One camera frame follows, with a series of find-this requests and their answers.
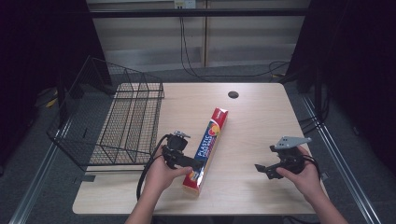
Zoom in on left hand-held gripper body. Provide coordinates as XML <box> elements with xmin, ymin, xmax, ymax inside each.
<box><xmin>161</xmin><ymin>130</ymin><xmax>197</xmax><ymax>170</ymax></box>

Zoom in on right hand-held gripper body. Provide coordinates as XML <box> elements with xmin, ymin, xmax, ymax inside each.
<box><xmin>269</xmin><ymin>135</ymin><xmax>313</xmax><ymax>175</ymax></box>

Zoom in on long plastic wrap box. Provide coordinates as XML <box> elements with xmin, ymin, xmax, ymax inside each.
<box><xmin>181</xmin><ymin>106</ymin><xmax>229</xmax><ymax>197</ymax></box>

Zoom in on black wire basket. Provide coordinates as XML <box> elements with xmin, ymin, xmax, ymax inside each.
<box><xmin>46</xmin><ymin>55</ymin><xmax>165</xmax><ymax>173</ymax></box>

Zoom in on person's right hand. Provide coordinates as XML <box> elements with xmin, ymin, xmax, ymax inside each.
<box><xmin>276</xmin><ymin>146</ymin><xmax>325</xmax><ymax>203</ymax></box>

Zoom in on person's left hand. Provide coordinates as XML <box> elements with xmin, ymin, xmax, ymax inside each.
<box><xmin>144</xmin><ymin>147</ymin><xmax>193</xmax><ymax>198</ymax></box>

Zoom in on black curtain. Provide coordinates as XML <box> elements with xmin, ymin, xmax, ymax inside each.
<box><xmin>281</xmin><ymin>0</ymin><xmax>396</xmax><ymax>175</ymax></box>

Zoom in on black horizontal bar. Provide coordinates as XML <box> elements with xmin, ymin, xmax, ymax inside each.
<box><xmin>89</xmin><ymin>8</ymin><xmax>309</xmax><ymax>19</ymax></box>

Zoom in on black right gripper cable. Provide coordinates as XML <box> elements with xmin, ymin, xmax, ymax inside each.
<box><xmin>301</xmin><ymin>154</ymin><xmax>321</xmax><ymax>181</ymax></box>

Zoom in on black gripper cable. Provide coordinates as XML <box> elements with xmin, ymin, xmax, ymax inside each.
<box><xmin>301</xmin><ymin>154</ymin><xmax>321</xmax><ymax>181</ymax></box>
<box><xmin>135</xmin><ymin>133</ymin><xmax>172</xmax><ymax>202</ymax></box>

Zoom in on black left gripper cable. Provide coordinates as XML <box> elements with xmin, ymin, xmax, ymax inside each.
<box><xmin>135</xmin><ymin>133</ymin><xmax>172</xmax><ymax>202</ymax></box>

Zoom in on black cables on floor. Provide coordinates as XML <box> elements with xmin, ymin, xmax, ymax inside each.
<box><xmin>178</xmin><ymin>17</ymin><xmax>291</xmax><ymax>82</ymax></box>

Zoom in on white wall socket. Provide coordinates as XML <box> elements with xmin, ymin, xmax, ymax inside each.
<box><xmin>174</xmin><ymin>0</ymin><xmax>197</xmax><ymax>9</ymax></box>

